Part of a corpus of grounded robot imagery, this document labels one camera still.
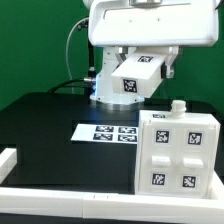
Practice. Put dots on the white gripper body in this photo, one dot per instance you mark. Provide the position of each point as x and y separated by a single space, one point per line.
153 23

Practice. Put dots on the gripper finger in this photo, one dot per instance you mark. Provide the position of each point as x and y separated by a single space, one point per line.
167 67
123 52

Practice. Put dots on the tall white block with tag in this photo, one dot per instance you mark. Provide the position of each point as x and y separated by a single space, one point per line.
141 73

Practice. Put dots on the white panel with tag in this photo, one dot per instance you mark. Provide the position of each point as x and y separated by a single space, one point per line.
161 160

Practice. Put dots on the small white door panel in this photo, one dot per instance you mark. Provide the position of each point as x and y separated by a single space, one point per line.
195 164

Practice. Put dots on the white cabinet body box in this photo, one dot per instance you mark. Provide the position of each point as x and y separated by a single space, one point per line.
182 121

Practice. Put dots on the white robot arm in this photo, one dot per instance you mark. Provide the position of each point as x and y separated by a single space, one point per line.
104 95

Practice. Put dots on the white marker sheet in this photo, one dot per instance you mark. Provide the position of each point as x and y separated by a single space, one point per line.
105 133

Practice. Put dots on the black camera stand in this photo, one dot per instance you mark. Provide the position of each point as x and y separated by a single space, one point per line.
91 63

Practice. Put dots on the white right frame rail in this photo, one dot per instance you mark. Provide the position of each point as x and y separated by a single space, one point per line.
217 188

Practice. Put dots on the white frame rail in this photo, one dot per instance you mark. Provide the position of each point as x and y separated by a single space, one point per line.
111 206
8 160
217 188

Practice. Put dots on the white left frame rail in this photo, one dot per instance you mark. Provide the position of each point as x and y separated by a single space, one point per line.
8 160

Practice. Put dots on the white front frame rail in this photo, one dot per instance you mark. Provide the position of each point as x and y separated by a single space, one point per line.
111 206

